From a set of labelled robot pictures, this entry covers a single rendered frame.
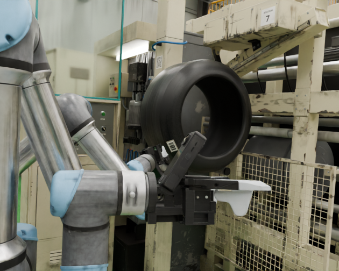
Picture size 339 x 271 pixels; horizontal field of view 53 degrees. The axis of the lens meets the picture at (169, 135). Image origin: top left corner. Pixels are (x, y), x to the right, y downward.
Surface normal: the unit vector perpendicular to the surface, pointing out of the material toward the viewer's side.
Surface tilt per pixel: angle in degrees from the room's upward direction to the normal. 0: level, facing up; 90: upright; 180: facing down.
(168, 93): 75
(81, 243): 90
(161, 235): 90
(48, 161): 99
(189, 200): 82
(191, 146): 82
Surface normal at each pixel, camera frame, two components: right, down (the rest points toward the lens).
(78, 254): -0.07, 0.05
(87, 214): 0.32, 0.07
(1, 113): 0.76, 0.07
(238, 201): -0.32, -0.08
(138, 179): 0.20, -0.71
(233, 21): -0.86, -0.02
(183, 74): -0.07, -0.50
